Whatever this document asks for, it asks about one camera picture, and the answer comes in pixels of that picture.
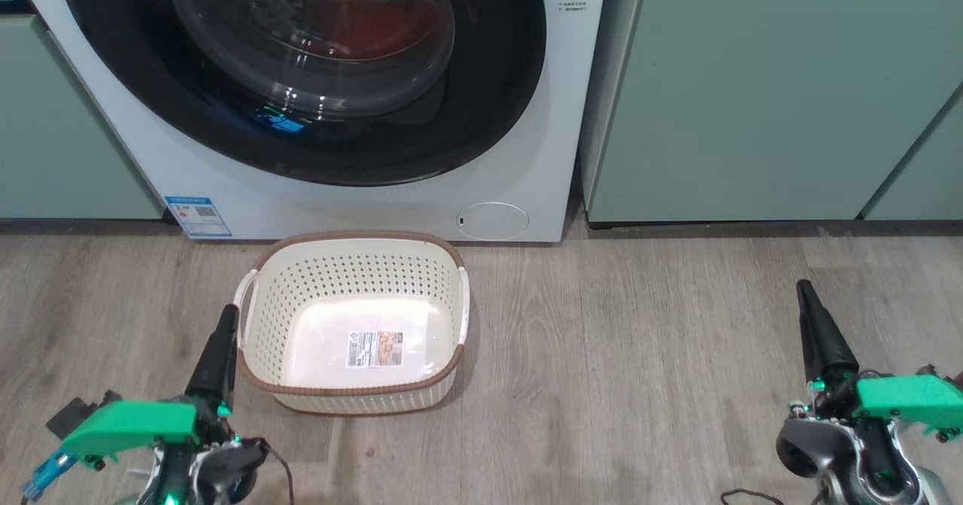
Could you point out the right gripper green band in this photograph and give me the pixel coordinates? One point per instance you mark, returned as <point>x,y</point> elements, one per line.
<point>910,400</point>

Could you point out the red white striped garment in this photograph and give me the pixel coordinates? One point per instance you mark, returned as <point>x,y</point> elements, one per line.
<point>376,23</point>

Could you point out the blue energy label sticker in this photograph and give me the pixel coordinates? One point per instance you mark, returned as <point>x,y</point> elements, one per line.
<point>198,217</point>

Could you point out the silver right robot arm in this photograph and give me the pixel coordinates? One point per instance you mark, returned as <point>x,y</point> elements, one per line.
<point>809,448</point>

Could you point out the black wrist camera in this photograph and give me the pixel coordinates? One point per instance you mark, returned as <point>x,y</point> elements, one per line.
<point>954,378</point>
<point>71,415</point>

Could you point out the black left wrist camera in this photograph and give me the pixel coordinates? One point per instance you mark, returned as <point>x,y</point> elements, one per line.
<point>71,415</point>

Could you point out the white washing machine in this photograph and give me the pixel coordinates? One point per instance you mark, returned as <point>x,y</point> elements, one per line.
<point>549,114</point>

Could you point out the round washer filter cover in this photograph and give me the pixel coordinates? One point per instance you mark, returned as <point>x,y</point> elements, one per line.
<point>493,220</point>

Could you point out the pale green low cabinet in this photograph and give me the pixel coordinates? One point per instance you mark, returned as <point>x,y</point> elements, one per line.
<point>60,129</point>

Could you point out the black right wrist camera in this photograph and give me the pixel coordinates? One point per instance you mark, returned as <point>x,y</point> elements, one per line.
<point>954,378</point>

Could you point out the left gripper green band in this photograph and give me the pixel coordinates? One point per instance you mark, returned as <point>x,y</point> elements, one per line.
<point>128,422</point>

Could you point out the printed sticker in basket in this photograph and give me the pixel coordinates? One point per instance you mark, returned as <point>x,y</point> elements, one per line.
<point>375,349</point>

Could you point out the cream perforated laundry basket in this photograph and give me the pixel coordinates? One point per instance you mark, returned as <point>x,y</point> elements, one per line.
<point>353,279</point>

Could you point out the black round washing machine door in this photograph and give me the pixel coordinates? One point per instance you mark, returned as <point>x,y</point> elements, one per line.
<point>489,91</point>

